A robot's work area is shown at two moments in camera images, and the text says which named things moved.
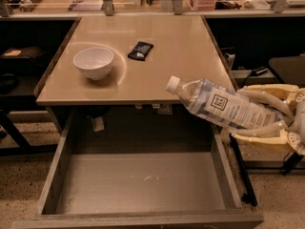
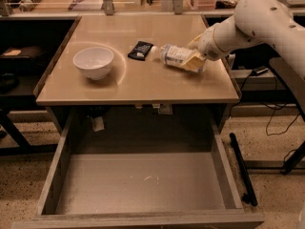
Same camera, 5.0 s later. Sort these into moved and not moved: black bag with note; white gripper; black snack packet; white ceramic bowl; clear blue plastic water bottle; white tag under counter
Moved: white gripper; clear blue plastic water bottle
Not moved: black bag with note; white ceramic bowl; white tag under counter; black snack packet
